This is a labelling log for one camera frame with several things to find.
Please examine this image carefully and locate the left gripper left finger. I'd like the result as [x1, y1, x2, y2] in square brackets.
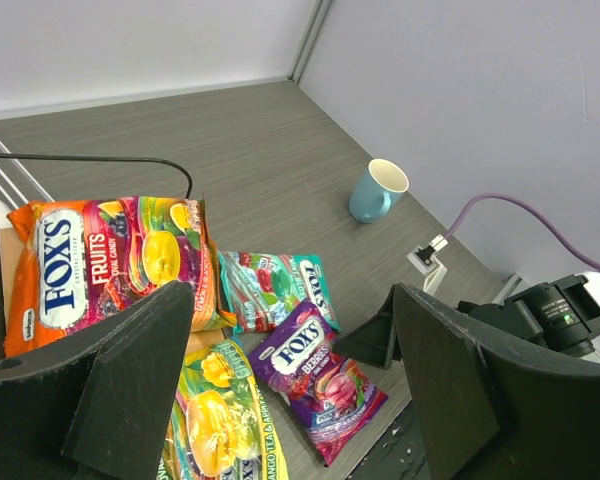
[0, 282, 193, 479]

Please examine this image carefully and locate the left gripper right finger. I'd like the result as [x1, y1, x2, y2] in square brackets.
[335, 283, 600, 479]

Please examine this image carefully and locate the green Fox's candy bag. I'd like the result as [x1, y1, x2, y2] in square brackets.
[155, 337, 289, 480]

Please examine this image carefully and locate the orange Fox's fruits candy bag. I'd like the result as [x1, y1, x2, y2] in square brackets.
[4, 196, 237, 357]

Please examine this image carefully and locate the purple Fox's berries candy bag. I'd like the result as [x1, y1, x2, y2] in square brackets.
[248, 299, 388, 465]

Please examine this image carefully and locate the teal Fox's candy bag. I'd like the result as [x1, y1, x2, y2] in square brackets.
[218, 251, 340, 334]

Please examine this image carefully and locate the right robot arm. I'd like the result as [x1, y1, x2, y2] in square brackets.
[457, 275, 600, 358]

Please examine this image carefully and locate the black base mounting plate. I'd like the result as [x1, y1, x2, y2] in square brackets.
[348, 401, 431, 480]

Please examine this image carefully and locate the light blue mug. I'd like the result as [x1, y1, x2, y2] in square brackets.
[348, 158, 410, 224]

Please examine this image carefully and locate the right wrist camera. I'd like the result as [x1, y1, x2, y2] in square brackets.
[408, 235, 448, 296]

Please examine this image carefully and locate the black wire wooden shelf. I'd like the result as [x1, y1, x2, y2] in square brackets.
[0, 149, 241, 480]

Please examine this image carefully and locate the white wire dish rack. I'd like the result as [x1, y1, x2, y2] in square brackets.
[0, 139, 54, 209]

